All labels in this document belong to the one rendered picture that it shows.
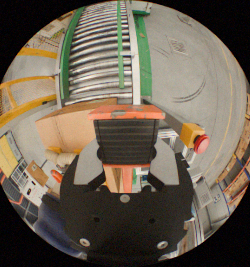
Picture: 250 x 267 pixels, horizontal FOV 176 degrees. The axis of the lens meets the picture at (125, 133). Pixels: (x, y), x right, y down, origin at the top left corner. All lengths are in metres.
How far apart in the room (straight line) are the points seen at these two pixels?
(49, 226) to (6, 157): 7.32
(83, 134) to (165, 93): 1.18
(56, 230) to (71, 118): 0.40
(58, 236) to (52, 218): 0.07
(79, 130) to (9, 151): 7.40
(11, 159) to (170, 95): 8.33
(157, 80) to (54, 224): 1.48
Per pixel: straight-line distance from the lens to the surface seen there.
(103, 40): 0.83
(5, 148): 7.56
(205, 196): 1.03
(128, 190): 0.24
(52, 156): 0.37
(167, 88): 1.32
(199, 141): 0.28
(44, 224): 0.39
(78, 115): 0.29
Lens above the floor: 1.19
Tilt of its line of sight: 62 degrees down
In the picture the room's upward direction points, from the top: 176 degrees counter-clockwise
